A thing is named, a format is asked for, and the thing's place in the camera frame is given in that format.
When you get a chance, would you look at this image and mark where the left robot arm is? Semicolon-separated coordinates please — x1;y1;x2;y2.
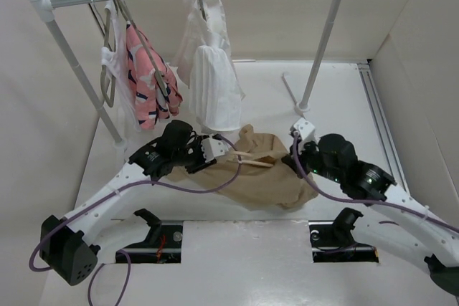
29;120;259;286

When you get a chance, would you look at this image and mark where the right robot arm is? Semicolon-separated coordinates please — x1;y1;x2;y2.
283;131;458;296

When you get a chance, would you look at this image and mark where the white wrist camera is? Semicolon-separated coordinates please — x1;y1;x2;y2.
290;118;316;142
200;135;230;163

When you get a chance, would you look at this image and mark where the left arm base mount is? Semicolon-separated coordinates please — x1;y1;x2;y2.
123;209;184;264

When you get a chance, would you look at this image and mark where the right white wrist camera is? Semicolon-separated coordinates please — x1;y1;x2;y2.
290;118;316;142

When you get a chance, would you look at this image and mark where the pink patterned garment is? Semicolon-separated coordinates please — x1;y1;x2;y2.
126;22;183;130

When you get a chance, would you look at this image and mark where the white tank top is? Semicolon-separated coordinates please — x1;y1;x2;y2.
101;0;141;132

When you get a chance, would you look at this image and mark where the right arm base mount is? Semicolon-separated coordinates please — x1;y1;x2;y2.
308;208;379;263

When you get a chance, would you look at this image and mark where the beige wooden hanger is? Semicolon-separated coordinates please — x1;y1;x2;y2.
233;151;274;168

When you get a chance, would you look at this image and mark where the aluminium rail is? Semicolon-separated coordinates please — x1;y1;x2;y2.
357;62;410;194

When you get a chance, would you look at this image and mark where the white pleated dress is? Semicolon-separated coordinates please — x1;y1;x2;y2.
171;0;245;133

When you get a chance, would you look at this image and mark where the grey hanger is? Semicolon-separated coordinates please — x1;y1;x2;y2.
100;2;115;107

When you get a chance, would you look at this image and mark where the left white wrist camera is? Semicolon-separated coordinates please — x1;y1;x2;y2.
200;135;230;163

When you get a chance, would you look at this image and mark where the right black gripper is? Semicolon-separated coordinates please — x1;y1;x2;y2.
282;135;344;183

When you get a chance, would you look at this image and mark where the beige t shirt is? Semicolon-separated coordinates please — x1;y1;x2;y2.
168;124;318;210

